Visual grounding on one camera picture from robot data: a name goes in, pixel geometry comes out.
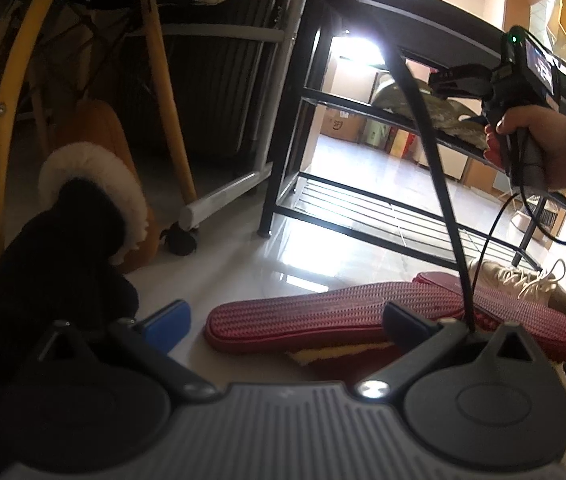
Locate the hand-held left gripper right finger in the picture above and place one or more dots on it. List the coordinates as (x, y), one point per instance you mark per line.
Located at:
(405, 326)

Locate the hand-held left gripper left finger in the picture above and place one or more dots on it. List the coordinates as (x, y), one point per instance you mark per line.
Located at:
(169, 325)

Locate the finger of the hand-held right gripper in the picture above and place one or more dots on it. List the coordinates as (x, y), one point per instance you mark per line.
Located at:
(460, 92)
(463, 74)

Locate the camouflage shoe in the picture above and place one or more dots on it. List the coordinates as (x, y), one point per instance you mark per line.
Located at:
(435, 110)

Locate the red slipper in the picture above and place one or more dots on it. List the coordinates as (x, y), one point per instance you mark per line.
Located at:
(538, 328)
(313, 321)

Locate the black metal shoe rack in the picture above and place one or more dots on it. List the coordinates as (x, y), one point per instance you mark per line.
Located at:
(363, 195)

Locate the person's right hand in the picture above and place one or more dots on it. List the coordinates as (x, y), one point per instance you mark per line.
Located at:
(543, 135)

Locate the light green box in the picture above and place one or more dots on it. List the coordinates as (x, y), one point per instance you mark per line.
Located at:
(377, 133)

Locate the black fuzzy shoe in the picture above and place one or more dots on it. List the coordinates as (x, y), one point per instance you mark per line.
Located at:
(63, 260)

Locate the cardboard box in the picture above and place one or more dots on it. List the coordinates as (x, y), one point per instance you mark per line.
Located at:
(340, 127)

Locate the beige lace-up sneaker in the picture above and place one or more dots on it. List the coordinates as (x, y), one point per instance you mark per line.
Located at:
(523, 282)

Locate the white small appliance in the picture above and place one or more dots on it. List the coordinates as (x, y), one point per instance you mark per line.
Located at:
(533, 217)

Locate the orange boot with white fur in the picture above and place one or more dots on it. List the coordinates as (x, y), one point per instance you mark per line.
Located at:
(98, 132)

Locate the wooden-legged chair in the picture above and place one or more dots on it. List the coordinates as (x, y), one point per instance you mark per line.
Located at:
(10, 90)

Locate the white metal frame with caster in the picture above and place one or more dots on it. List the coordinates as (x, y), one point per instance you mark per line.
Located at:
(243, 180)

